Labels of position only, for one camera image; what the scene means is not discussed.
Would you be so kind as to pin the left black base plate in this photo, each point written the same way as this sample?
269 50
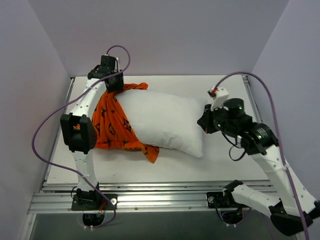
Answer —
94 202

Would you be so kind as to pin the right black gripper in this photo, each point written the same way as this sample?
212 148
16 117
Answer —
205 119

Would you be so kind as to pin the aluminium frame rail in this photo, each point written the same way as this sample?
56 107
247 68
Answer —
132 197

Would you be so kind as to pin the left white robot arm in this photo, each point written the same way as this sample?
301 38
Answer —
78 130

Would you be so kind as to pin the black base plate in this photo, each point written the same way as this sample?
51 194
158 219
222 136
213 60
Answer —
217 200
94 202

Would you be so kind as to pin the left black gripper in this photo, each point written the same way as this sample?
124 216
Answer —
115 83

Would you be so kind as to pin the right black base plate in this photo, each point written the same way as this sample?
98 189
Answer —
217 200

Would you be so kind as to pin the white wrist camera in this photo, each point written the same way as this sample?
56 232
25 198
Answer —
219 95
117 64

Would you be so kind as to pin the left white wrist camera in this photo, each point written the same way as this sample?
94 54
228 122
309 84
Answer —
117 64

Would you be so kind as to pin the white pillow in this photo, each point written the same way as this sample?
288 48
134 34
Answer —
165 120

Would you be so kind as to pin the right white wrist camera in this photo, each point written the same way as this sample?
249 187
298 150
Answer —
219 95

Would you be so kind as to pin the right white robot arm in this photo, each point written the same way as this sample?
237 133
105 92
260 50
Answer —
294 208

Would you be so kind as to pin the orange patterned pillowcase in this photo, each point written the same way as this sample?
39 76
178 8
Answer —
114 130

